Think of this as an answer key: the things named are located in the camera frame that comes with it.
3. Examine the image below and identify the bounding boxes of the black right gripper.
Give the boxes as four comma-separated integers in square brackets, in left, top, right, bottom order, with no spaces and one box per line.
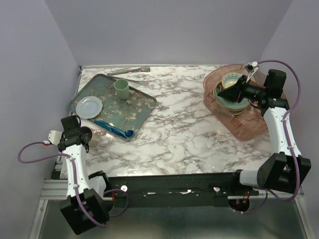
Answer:
[218,75,267,103]

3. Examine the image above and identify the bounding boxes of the yellow blue patterned bowl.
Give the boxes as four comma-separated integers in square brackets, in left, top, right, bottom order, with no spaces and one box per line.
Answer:
[221,72,242,89]

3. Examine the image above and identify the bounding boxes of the green and cream plate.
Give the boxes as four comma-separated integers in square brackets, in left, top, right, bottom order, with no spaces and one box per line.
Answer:
[213,86,249,109]

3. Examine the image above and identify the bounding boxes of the yellow and cream plate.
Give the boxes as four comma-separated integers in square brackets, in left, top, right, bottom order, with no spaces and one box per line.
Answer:
[227,107,247,114]

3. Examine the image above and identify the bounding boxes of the cream divided bowl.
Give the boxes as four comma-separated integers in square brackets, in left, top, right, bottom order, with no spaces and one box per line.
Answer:
[230,110,245,116]

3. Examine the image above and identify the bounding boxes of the patterned ceramic bowl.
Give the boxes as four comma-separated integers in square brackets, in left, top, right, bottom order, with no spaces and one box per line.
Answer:
[215,82,224,94]

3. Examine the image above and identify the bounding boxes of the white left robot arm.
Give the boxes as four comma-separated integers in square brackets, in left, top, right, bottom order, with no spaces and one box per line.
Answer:
[57,116,111,235]

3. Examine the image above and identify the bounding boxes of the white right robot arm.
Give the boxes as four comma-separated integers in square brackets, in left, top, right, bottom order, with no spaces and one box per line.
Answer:
[217,69,311,195]

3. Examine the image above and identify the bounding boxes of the transparent pink plastic bin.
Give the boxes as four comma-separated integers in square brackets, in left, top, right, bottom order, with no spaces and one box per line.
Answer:
[202,64,290,141]

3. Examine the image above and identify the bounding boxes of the light blue saucer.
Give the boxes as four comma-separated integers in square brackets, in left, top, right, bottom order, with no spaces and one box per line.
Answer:
[75,96,103,120]

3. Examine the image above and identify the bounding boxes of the blue plastic knife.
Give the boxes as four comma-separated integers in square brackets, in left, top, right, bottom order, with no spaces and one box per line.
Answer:
[94,120,126,137]

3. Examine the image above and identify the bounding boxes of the floral teal tray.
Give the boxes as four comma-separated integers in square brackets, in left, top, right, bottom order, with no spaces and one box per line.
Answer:
[68,74,157,141]

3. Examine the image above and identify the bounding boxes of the blue spoon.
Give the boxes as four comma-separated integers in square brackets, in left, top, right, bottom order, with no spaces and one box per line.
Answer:
[110,126,134,139]

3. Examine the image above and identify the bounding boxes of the green plastic cup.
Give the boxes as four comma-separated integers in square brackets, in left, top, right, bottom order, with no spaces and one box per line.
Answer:
[114,79,130,100]

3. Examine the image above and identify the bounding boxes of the metal serving tongs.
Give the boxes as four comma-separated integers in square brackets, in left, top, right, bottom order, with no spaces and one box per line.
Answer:
[107,66,151,76]

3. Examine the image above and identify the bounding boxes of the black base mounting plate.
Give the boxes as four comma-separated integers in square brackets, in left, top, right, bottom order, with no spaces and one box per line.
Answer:
[107,172,259,208]

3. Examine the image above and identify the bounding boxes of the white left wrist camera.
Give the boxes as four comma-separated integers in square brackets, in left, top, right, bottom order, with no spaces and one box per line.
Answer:
[43,130,62,145]

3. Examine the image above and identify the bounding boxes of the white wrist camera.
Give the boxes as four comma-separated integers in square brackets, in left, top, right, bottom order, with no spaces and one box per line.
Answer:
[43,130,62,145]
[244,61,259,83]

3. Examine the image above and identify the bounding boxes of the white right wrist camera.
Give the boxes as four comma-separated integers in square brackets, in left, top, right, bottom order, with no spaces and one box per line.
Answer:
[244,61,259,83]

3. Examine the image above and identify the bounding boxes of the aluminium frame rail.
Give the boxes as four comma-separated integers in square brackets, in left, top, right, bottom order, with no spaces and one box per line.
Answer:
[40,179,305,200]

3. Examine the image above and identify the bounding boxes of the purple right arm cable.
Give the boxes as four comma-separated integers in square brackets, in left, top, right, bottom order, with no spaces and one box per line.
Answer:
[234,59,302,215]

